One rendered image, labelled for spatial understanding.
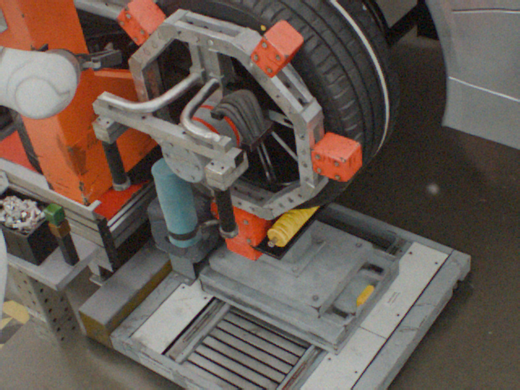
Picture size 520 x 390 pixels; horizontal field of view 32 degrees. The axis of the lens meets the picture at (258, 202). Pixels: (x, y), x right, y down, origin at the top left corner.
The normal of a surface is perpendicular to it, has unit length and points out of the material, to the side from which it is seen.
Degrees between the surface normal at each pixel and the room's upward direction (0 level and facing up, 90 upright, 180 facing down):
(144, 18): 45
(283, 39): 35
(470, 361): 0
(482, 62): 90
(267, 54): 90
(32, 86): 56
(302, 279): 0
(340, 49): 52
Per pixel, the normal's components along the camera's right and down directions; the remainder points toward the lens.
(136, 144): 0.80, 0.33
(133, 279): -0.12, -0.72
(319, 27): 0.43, -0.34
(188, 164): -0.58, 0.61
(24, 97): -0.09, 0.36
